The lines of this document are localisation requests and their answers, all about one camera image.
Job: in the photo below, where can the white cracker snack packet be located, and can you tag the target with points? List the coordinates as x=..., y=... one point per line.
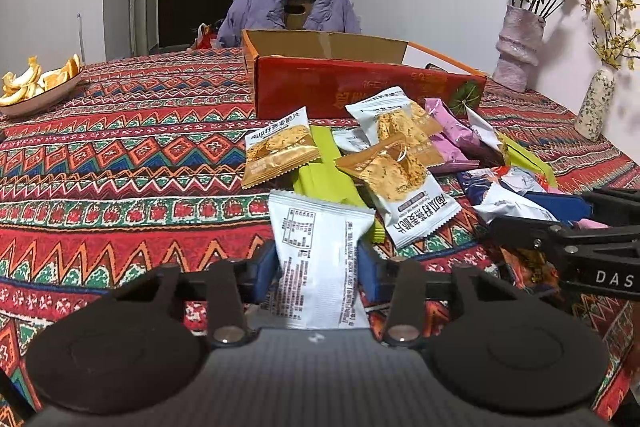
x=406, y=195

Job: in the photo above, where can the purple puffer jacket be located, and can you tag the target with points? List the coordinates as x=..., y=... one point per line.
x=323, y=15

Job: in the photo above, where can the yellow flower branches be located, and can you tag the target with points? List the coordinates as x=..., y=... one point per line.
x=614, y=32

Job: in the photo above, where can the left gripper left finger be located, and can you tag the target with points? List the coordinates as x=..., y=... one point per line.
x=233, y=285

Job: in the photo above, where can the wooden chair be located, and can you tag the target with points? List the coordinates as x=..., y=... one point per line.
x=296, y=13

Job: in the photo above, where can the lime green snack bar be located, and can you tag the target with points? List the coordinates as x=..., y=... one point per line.
x=516, y=155

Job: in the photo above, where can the red cardboard box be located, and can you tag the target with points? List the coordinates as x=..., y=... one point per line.
x=328, y=71

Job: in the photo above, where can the plate of orange peels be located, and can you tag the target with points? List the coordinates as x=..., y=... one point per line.
x=35, y=91

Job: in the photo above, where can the pink snack packet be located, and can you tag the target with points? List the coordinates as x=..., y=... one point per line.
x=459, y=145
x=588, y=224

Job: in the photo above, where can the pink textured vase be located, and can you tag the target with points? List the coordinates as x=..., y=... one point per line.
x=519, y=41

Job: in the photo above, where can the cracker packet left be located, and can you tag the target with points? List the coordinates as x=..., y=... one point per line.
x=281, y=147

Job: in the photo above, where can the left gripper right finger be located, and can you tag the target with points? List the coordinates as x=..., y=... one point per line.
x=402, y=285

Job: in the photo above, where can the white snack packet back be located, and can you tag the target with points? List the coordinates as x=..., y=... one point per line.
x=316, y=245

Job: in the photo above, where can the cracker packet upper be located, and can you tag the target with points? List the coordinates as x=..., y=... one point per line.
x=391, y=112

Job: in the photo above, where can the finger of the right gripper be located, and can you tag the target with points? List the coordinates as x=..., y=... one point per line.
x=562, y=244
x=615, y=207

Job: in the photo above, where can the patterned red tablecloth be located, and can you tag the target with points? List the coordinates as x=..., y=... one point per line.
x=143, y=166

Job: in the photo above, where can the speckled white vase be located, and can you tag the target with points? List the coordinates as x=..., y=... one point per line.
x=591, y=116

